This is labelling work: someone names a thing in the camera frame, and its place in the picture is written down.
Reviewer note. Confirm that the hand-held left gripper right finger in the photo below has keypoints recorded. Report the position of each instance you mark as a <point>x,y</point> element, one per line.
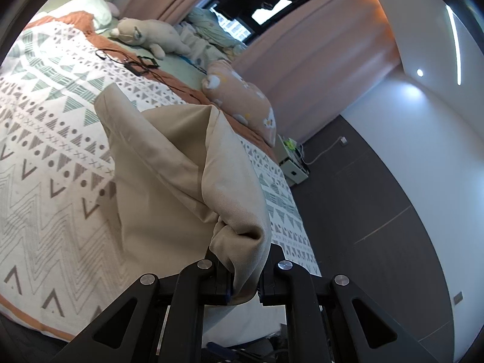
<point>266,291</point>

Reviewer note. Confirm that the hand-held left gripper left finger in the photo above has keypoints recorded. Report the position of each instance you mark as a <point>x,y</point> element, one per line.
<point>221,283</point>

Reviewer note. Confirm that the beige garment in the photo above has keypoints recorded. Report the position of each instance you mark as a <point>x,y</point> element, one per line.
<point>170,177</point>

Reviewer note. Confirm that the white bedside cabinet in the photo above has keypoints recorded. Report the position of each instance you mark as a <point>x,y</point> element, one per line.
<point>295,170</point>

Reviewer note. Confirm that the green item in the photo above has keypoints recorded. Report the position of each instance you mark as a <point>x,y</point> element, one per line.
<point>290,145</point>

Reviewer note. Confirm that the peach printed pillow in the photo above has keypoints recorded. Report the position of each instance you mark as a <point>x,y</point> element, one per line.
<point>242,94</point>

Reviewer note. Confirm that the patterned white blanket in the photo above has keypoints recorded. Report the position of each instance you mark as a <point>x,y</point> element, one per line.
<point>45,140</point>

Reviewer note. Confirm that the light blue bedding pile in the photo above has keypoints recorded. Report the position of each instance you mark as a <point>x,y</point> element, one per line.
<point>204,26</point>

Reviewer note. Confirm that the grey plush toy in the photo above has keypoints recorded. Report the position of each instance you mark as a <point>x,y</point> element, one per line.
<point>151,32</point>

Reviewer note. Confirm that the pale green pillow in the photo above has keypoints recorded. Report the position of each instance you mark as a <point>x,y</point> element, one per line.
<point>94,7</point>

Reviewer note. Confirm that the ceiling light strip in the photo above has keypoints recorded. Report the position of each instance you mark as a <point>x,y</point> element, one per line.
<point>453,41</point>

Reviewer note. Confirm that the wall socket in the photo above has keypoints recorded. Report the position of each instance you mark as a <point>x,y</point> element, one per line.
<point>344,141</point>

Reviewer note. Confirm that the wall switch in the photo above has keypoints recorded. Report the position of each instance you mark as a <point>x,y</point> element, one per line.
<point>458,297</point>

